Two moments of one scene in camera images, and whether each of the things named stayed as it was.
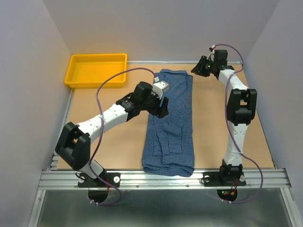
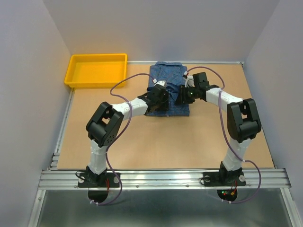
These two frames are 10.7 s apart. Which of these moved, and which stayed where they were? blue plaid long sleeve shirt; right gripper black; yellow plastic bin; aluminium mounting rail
Moved: right gripper black; blue plaid long sleeve shirt
Stayed: aluminium mounting rail; yellow plastic bin
